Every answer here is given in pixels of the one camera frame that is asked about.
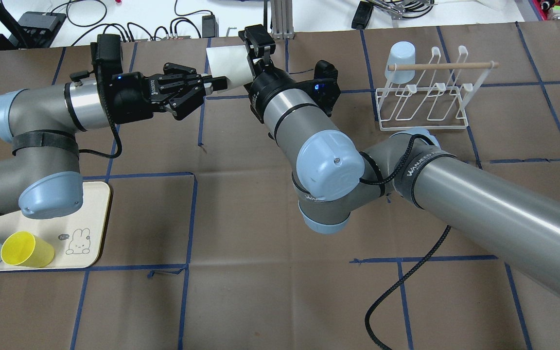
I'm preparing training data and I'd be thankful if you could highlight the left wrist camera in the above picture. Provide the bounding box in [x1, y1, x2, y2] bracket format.
[90, 34, 123, 78]

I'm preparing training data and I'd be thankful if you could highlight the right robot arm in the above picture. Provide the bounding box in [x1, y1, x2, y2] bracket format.
[246, 39, 560, 297]

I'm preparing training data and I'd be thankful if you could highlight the aluminium frame post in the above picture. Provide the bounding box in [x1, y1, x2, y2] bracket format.
[271, 0, 294, 39]

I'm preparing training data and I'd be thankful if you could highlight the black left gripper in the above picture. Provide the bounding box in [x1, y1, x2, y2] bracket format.
[107, 62, 228, 124]

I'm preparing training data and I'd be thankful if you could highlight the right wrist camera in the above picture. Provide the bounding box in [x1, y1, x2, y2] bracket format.
[238, 24, 276, 55]

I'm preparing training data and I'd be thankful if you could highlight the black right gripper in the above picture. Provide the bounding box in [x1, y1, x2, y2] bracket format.
[245, 41, 341, 123]

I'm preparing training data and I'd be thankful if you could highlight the cream serving tray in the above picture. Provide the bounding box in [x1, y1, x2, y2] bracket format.
[0, 181, 112, 270]

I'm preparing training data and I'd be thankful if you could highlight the yellow cup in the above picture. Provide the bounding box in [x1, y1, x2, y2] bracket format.
[0, 232, 55, 268]

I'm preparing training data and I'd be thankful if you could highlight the black power adapter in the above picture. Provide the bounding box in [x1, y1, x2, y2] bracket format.
[351, 0, 374, 30]

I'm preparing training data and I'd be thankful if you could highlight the white wire cup rack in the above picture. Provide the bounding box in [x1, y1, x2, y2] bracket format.
[376, 46, 500, 132]

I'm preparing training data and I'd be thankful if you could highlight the light blue cup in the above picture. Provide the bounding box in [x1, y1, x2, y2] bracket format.
[385, 41, 416, 85]

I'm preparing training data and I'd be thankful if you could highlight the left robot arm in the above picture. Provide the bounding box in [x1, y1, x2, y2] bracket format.
[0, 58, 228, 219]

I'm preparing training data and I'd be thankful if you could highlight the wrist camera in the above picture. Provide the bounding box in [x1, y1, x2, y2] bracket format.
[238, 24, 276, 55]
[90, 34, 123, 78]

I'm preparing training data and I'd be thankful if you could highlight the cream white cup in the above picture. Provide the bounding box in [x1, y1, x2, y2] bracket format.
[206, 45, 254, 90]

